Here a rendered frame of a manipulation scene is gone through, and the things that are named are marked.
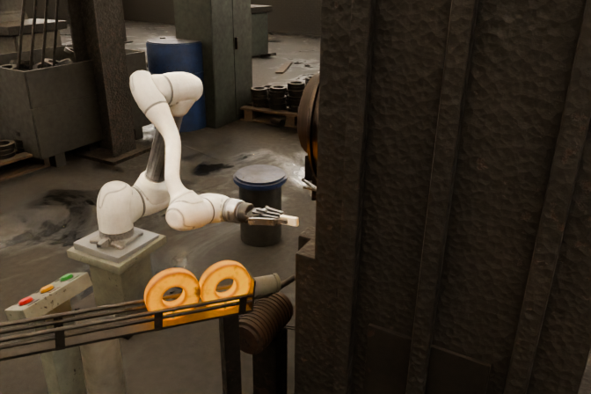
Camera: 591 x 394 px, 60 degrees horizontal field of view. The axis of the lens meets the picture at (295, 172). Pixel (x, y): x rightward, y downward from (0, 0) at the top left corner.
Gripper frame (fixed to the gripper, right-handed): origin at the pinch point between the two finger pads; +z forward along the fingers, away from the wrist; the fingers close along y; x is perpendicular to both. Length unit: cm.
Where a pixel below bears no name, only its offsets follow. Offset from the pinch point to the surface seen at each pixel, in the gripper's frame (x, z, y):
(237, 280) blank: -2.8, 3.1, 36.9
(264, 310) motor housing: -21.7, 2.4, 23.7
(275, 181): -27, -64, -92
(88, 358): -30, -43, 59
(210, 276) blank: 1.4, -1.0, 43.3
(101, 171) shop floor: -53, -251, -124
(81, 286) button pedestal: -11, -52, 49
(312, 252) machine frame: 10.3, 27.6, 34.4
